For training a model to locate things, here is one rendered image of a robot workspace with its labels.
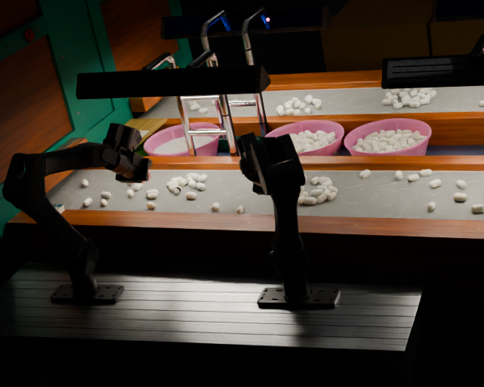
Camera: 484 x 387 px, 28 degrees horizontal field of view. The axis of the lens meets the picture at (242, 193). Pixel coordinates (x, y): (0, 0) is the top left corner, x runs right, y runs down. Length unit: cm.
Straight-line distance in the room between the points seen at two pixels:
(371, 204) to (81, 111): 114
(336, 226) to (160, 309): 50
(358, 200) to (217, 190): 46
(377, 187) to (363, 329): 60
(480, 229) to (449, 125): 74
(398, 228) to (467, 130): 71
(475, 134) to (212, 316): 111
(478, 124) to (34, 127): 138
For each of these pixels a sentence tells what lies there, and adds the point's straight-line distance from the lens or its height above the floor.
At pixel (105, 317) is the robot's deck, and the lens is 252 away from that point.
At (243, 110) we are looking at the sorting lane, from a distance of 349.
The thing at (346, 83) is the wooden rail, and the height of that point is 76.
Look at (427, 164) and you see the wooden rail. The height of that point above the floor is 76.
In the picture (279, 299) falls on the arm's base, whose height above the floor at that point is 68.
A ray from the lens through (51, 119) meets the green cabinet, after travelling 319.
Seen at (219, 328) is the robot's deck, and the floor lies 67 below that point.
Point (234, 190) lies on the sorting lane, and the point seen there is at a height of 74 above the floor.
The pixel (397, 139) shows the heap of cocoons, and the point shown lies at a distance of 304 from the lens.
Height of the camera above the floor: 191
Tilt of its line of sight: 24 degrees down
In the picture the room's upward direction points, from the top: 12 degrees counter-clockwise
